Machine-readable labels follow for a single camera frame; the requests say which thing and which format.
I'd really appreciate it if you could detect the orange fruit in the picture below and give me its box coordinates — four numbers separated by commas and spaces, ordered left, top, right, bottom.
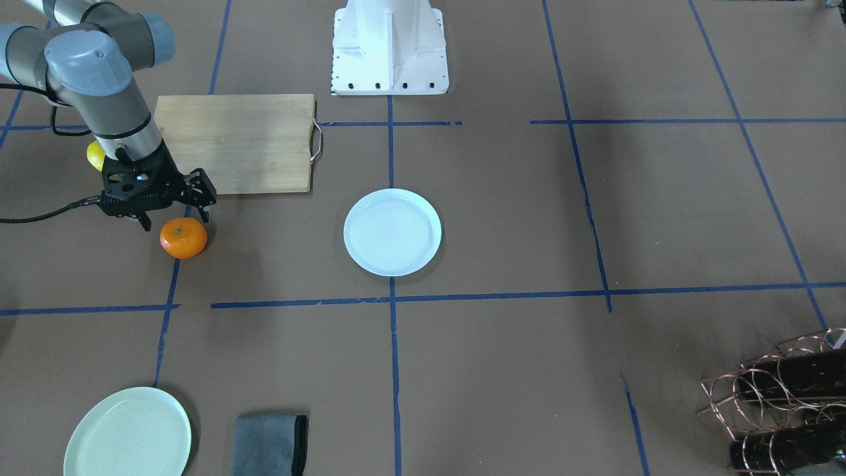
159, 218, 208, 260

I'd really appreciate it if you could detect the light green plate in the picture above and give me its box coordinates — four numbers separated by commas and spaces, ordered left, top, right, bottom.
63, 387, 192, 475

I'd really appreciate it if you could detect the yellow lemon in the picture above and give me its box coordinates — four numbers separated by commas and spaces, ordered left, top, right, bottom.
87, 141, 106, 172

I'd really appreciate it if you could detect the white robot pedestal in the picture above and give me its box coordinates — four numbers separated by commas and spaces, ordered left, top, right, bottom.
330, 1, 450, 96

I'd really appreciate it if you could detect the dark glass wine bottle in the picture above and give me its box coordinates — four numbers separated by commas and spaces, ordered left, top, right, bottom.
736, 348, 845, 403

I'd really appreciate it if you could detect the light blue plate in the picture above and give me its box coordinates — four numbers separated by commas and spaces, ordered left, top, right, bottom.
342, 188, 442, 277

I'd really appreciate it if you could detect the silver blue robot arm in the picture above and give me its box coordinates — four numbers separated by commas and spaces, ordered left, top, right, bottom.
2, 1, 184, 230

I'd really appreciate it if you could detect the copper wire bottle rack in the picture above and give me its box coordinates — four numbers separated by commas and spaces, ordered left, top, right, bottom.
700, 328, 844, 475

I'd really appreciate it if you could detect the grey folded cloth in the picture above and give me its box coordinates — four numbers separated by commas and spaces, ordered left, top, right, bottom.
229, 413, 309, 475

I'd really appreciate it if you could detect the wooden cutting board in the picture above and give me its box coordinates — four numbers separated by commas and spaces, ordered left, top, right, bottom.
153, 94, 321, 195

